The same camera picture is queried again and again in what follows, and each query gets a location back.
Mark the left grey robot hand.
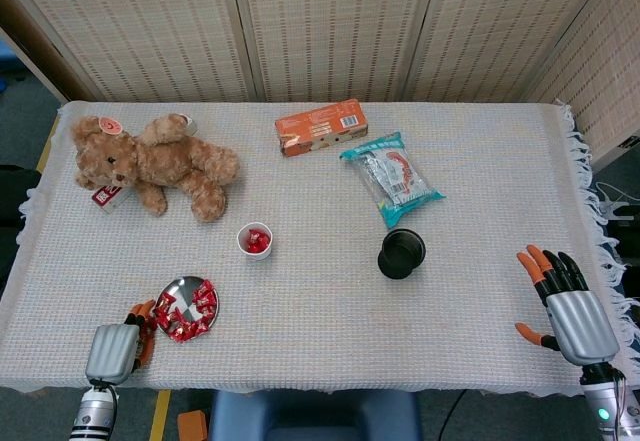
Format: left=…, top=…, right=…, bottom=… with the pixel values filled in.
left=83, top=299, right=158, bottom=388

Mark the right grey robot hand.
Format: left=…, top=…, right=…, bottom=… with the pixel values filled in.
left=514, top=244, right=621, bottom=367

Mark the round metal plate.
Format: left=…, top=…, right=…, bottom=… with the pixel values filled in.
left=157, top=275, right=220, bottom=342

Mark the orange block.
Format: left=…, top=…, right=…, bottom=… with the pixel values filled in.
left=178, top=409, right=209, bottom=441

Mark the white paper cup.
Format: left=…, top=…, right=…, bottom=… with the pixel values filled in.
left=236, top=221, right=275, bottom=262

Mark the bystander in black clothes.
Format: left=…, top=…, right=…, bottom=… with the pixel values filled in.
left=0, top=165, right=41, bottom=227

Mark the brown teddy bear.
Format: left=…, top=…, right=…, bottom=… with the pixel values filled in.
left=69, top=112, right=241, bottom=223

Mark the white woven tablecloth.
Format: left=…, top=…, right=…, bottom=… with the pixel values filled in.
left=0, top=99, right=640, bottom=398

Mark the teal snack packet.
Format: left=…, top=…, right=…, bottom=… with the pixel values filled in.
left=339, top=131, right=445, bottom=230

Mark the woven folding screen panel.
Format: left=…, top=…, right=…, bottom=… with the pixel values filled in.
left=228, top=0, right=444, bottom=104
left=524, top=0, right=640, bottom=172
left=402, top=0, right=619, bottom=104
left=0, top=0, right=261, bottom=104

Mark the orange biscuit box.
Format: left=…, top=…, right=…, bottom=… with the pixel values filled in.
left=274, top=98, right=369, bottom=158

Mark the brown wooden board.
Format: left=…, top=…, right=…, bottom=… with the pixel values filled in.
left=0, top=0, right=94, bottom=105

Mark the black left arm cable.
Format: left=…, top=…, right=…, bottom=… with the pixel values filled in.
left=89, top=380, right=120, bottom=412

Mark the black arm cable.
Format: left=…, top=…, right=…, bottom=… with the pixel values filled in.
left=610, top=368, right=634, bottom=441
left=89, top=380, right=120, bottom=412

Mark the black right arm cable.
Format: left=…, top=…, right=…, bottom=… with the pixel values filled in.
left=610, top=368, right=634, bottom=441

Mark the white cable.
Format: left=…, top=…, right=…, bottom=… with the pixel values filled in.
left=594, top=184, right=639, bottom=212

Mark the thin black floor cable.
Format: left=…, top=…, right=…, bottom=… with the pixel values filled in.
left=439, top=389, right=466, bottom=441

